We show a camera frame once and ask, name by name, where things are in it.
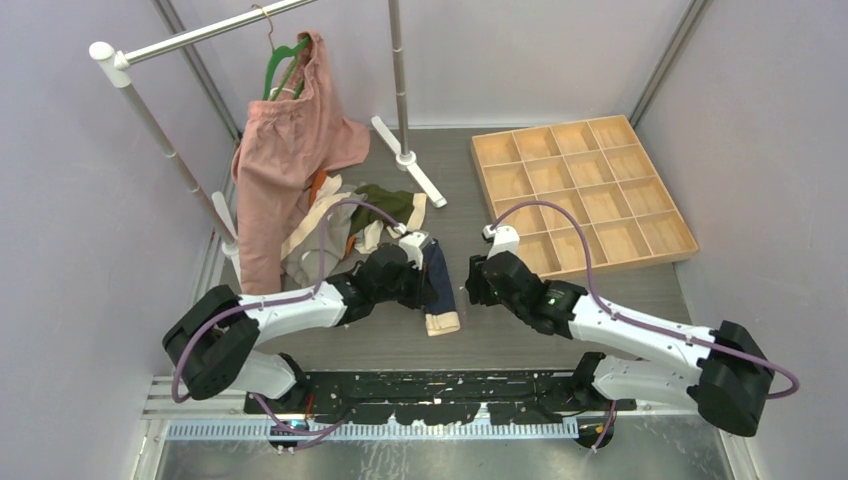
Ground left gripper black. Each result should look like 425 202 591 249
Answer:
374 256 438 310

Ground navy underwear cream waistband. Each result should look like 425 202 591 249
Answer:
424 240 460 337

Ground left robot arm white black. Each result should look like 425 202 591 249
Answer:
162 244 438 413

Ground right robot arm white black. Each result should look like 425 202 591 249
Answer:
466 252 774 437

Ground olive green underwear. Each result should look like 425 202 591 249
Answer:
349 184 428 236

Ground orange underwear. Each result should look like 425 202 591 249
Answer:
308 169 328 207

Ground wooden compartment tray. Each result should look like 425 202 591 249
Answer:
471 115 699 279

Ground pink trousers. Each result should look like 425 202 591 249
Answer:
231 30 370 295

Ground green clothes hanger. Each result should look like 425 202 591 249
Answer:
251 4 312 101

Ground white metal clothes rack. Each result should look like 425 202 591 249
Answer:
89 0 449 283

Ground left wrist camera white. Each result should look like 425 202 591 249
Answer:
398 230 431 270

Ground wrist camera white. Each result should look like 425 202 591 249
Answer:
398 230 431 270
481 224 520 258

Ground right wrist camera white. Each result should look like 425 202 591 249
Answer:
481 224 520 258

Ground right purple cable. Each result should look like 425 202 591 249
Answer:
490 199 801 452

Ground purple cable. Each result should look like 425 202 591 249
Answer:
170 198 408 405
490 199 801 452

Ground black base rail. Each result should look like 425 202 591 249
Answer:
266 370 610 426

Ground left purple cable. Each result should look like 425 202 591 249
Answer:
170 198 408 405

